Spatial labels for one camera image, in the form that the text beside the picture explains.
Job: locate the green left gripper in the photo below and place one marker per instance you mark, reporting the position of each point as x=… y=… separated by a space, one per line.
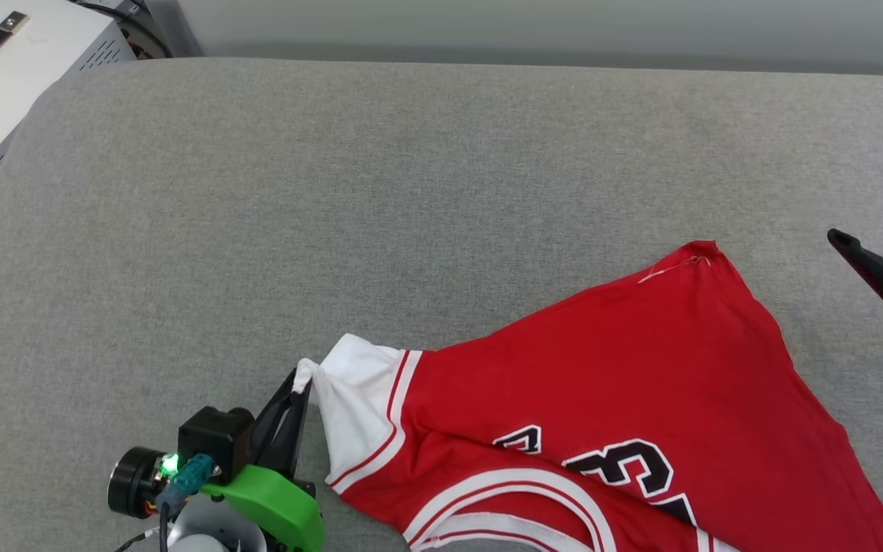
x=280 y=502

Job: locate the red basketball jersey white trim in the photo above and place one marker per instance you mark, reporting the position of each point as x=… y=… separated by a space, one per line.
x=625 y=383

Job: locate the white metal equipment box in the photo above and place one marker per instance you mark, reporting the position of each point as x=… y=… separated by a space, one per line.
x=35 y=69

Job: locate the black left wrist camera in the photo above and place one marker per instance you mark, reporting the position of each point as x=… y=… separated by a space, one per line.
x=215 y=441

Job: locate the grey metal partition post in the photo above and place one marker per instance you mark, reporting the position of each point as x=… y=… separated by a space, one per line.
x=185 y=31

